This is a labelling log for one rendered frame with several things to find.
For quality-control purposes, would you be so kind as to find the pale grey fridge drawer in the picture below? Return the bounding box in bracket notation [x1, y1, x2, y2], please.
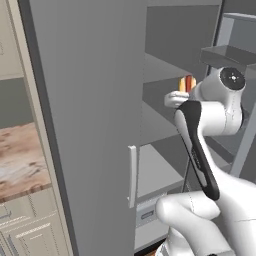
[134, 192, 170, 252]

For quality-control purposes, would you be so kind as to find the beige base cabinets run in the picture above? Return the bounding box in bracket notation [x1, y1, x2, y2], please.
[0, 186, 72, 256]

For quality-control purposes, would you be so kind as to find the hot dog in bun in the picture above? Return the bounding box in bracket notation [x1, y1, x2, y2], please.
[178, 74, 197, 94]

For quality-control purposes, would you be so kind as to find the beige wall cupboard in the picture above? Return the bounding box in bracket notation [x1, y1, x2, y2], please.
[0, 0, 25, 81]

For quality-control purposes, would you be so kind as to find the grey fridge body with shelves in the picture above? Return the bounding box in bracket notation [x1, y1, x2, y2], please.
[134, 0, 256, 253]

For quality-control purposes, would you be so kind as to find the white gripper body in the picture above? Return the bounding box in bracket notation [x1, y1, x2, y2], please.
[163, 90, 191, 109]

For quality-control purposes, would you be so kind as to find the pale grey door handle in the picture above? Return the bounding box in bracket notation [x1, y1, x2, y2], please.
[126, 144, 138, 209]

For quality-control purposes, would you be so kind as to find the grey closed fridge door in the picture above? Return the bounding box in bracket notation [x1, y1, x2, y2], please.
[17, 0, 149, 256]

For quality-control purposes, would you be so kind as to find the beige tall side panel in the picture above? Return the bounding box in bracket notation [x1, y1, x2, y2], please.
[6, 0, 75, 256]

